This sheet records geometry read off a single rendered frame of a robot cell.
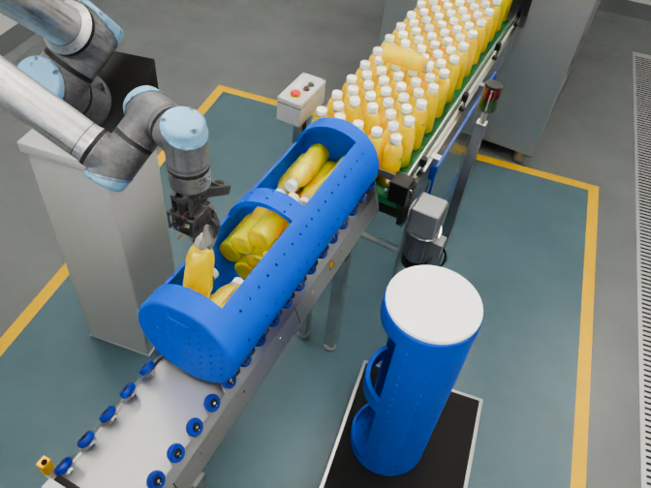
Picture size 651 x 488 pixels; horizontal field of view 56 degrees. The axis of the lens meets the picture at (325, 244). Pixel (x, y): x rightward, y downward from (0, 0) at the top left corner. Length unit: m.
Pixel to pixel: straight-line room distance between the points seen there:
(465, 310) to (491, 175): 2.22
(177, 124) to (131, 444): 0.80
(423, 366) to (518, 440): 1.13
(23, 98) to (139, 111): 0.22
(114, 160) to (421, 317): 0.90
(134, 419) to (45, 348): 1.39
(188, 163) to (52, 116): 0.29
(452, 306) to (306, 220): 0.48
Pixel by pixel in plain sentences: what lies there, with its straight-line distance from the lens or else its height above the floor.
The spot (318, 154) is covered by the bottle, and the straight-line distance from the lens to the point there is 1.99.
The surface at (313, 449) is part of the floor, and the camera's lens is 2.63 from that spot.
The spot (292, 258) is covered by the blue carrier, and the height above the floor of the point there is 1.17.
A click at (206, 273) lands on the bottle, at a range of 1.55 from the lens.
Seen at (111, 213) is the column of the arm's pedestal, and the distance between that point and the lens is 2.20.
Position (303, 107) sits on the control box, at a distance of 2.31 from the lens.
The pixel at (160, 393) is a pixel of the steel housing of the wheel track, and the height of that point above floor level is 0.93.
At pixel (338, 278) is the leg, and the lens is 2.44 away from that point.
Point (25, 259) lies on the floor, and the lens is 3.38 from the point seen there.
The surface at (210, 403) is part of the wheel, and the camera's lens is 1.61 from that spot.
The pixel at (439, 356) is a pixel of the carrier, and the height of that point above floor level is 0.98.
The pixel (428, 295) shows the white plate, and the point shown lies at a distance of 1.78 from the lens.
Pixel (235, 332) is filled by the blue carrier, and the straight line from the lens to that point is 1.48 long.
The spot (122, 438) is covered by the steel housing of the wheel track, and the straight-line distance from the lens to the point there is 1.66.
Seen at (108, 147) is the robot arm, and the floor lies 1.56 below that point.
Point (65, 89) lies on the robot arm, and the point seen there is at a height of 1.37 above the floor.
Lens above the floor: 2.39
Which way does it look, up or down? 47 degrees down
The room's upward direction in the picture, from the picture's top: 7 degrees clockwise
